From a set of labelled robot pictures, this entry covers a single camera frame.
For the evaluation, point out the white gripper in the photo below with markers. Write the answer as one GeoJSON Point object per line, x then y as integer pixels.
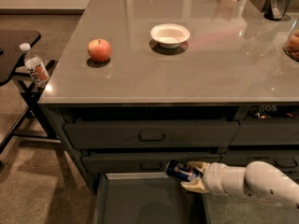
{"type": "Point", "coordinates": [214, 177]}

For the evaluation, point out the blue pepsi can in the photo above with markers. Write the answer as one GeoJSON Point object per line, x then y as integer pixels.
{"type": "Point", "coordinates": [181, 171]}

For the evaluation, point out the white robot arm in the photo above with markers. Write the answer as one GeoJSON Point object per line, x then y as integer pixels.
{"type": "Point", "coordinates": [259, 181]}

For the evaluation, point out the dark top left drawer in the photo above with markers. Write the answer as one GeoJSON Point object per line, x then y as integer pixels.
{"type": "Point", "coordinates": [150, 133]}

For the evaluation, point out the dark drawer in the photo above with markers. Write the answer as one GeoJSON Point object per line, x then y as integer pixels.
{"type": "Point", "coordinates": [104, 163]}
{"type": "Point", "coordinates": [150, 133]}
{"type": "Point", "coordinates": [267, 132]}
{"type": "Point", "coordinates": [285, 160]}

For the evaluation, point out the dark top right drawer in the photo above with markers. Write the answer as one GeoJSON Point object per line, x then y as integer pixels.
{"type": "Point", "coordinates": [267, 132]}

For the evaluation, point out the open bottom left drawer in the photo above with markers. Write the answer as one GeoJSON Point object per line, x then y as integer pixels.
{"type": "Point", "coordinates": [149, 198]}

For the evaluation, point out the snack bags in drawer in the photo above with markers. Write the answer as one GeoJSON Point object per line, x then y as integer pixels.
{"type": "Point", "coordinates": [274, 111]}

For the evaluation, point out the dark middle right drawer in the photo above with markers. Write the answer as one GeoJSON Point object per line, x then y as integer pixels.
{"type": "Point", "coordinates": [285, 160]}

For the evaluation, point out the dark middle left drawer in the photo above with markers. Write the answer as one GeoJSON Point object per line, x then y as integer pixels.
{"type": "Point", "coordinates": [104, 163]}

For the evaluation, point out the white paper bowl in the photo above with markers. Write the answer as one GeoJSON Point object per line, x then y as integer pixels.
{"type": "Point", "coordinates": [169, 35]}

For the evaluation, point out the glass jar with pastries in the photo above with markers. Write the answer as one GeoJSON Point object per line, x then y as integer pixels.
{"type": "Point", "coordinates": [291, 45]}

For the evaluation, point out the red apple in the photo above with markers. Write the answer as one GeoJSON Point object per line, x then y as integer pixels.
{"type": "Point", "coordinates": [99, 50]}

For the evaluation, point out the black side table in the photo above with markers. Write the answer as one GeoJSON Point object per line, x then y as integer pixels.
{"type": "Point", "coordinates": [11, 63]}

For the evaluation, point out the clear water bottle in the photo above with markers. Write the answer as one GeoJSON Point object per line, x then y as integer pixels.
{"type": "Point", "coordinates": [35, 66]}

